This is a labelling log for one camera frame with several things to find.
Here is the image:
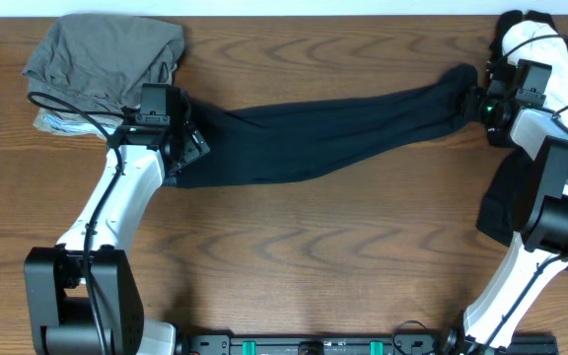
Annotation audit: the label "folded light blue garment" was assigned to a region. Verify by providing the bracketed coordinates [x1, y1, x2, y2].
[35, 113, 105, 138]

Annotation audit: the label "black and white shirt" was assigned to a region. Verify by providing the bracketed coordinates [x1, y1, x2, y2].
[476, 11, 568, 247]

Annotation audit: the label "black leggings with red waistband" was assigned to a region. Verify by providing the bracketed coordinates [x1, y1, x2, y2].
[164, 64, 478, 188]

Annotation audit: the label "folded grey-brown trousers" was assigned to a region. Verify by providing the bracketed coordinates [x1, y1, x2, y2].
[22, 14, 184, 111]

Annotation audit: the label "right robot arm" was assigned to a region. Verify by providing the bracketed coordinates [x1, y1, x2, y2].
[442, 85, 568, 354]

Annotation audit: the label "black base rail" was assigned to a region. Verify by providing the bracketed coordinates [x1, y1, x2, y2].
[184, 333, 559, 355]

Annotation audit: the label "small black looped cable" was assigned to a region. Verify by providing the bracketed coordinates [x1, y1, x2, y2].
[390, 319, 438, 355]

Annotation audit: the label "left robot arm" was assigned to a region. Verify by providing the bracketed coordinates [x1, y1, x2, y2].
[24, 84, 209, 354]

